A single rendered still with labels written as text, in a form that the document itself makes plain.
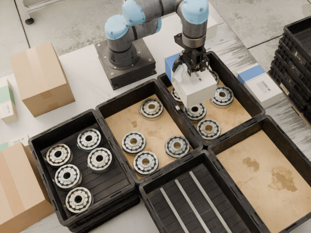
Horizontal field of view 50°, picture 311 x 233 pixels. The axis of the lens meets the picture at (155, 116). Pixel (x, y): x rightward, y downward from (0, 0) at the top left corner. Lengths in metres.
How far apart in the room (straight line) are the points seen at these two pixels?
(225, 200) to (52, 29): 2.34
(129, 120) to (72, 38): 1.69
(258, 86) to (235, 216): 0.64
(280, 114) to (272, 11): 1.65
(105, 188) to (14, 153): 0.42
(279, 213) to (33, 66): 1.29
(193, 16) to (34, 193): 0.91
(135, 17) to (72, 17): 2.25
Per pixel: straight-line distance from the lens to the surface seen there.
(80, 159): 1.45
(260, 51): 2.88
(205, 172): 1.38
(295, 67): 2.27
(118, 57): 1.67
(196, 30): 1.02
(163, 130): 1.45
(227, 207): 1.34
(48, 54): 1.79
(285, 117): 1.71
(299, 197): 1.41
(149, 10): 1.03
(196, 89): 1.19
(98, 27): 3.10
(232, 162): 1.40
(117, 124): 1.49
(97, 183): 1.40
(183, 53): 1.15
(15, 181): 1.48
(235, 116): 1.50
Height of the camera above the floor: 2.11
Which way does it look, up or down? 59 degrees down
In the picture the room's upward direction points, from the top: 7 degrees counter-clockwise
